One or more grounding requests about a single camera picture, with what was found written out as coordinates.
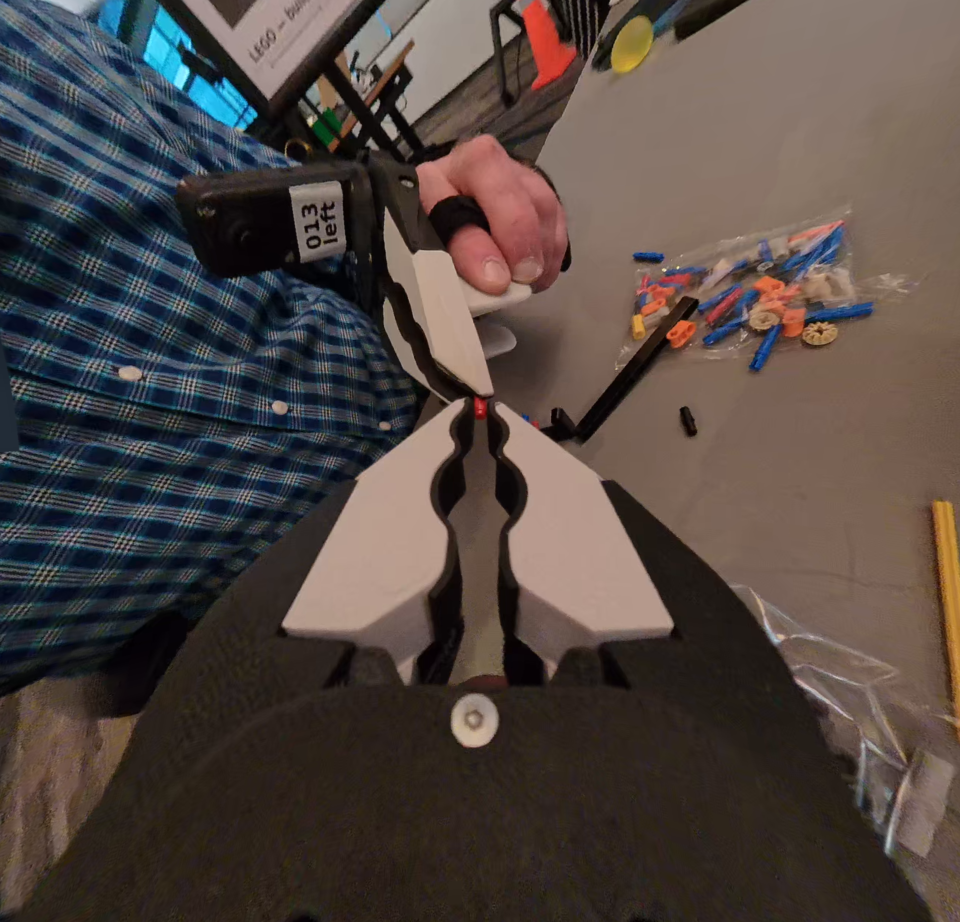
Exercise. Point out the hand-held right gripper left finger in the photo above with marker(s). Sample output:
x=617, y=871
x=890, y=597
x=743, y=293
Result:
x=375, y=562

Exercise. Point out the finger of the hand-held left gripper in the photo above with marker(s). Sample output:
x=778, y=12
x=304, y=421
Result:
x=394, y=325
x=442, y=314

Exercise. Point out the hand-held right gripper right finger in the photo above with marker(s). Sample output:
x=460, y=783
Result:
x=585, y=562

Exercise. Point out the black lego beam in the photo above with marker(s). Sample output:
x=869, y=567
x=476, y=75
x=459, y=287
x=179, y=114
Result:
x=637, y=370

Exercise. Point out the black lego pin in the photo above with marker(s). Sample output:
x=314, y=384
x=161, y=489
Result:
x=688, y=421

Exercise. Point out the clear bag of lego pieces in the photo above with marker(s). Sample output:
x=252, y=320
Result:
x=757, y=292

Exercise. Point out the yellow lego axle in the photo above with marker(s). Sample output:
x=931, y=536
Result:
x=949, y=599

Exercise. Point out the person's left hand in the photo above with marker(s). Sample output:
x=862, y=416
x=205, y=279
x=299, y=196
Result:
x=510, y=194

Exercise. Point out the black easel stand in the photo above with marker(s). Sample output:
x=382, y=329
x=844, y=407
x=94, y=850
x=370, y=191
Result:
x=360, y=104

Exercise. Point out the white framed sign board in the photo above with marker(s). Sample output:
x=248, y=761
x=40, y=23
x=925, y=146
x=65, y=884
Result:
x=292, y=21

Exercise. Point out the person's checked shirt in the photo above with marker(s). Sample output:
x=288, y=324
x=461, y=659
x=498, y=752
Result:
x=150, y=412

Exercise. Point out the orange traffic cone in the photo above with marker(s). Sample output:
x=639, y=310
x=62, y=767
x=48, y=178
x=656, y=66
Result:
x=544, y=29

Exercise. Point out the crumpled clear plastic bag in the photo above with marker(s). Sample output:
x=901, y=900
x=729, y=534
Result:
x=862, y=712

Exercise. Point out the yellow translucent disc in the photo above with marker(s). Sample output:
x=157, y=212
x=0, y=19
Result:
x=632, y=44

